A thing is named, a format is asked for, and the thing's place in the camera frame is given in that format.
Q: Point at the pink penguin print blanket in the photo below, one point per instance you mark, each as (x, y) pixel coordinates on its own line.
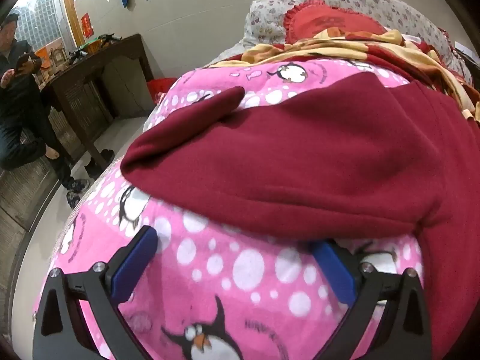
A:
(225, 288)

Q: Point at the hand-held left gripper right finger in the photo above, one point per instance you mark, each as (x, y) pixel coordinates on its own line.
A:
(333, 270)

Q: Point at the red plastic basin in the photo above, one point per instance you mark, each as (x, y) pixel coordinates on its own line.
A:
(161, 86)

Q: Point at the red frilled pillow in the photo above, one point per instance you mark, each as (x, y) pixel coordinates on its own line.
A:
(326, 22)

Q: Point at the dark wooden side table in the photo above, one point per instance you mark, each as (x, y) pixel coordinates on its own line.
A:
(86, 78)

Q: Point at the maroon fleece garment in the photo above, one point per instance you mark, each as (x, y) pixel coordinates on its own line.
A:
(300, 157)

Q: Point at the dark patterned shoes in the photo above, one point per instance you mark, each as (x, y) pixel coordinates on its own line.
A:
(77, 187)

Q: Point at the red and yellow patterned blanket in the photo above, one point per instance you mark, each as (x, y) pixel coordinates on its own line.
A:
(393, 56)

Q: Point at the black shoes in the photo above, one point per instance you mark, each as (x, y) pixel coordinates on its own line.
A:
(98, 163)

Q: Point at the red wall paper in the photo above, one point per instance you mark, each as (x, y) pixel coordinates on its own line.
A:
(86, 25)

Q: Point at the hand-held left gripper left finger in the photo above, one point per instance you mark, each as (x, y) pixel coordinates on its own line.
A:
(131, 266)

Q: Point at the black toy gun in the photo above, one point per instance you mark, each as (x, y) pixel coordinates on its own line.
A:
(108, 38)
(77, 55)

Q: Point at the wooden door frame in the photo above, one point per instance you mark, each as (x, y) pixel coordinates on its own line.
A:
(71, 7)

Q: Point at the patterned glass window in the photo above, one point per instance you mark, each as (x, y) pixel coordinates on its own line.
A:
(37, 18)

